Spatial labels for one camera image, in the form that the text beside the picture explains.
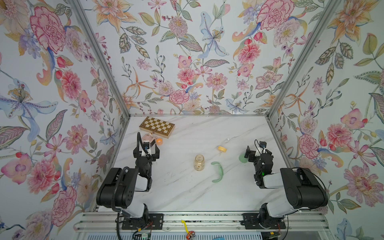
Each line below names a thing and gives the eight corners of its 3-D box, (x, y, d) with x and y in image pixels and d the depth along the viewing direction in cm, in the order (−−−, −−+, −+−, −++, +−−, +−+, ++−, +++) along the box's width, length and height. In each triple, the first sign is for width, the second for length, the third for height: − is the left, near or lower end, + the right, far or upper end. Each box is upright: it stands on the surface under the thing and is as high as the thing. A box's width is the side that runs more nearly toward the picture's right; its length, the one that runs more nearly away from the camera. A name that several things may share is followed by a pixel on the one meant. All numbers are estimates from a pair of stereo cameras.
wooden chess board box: (140, 129, 115) (139, 126, 112) (148, 119, 122) (147, 116, 119) (168, 138, 109) (168, 136, 107) (175, 127, 117) (175, 124, 114)
